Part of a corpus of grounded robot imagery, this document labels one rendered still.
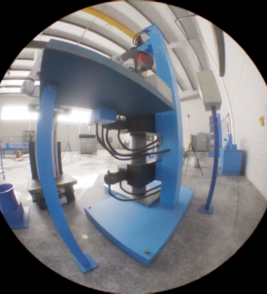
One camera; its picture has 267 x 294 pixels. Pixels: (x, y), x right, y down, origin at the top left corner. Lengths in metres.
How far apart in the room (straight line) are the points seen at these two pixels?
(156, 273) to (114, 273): 0.25
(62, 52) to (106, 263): 1.03
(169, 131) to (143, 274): 1.13
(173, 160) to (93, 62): 0.88
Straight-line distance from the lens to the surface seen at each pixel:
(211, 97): 1.14
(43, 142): 0.40
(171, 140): 0.92
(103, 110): 0.66
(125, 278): 0.80
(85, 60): 0.34
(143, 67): 1.46
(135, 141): 1.15
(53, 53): 0.34
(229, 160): 2.88
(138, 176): 0.83
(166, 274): 0.82
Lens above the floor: 0.77
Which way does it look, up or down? 1 degrees down
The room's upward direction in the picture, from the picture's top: 1 degrees counter-clockwise
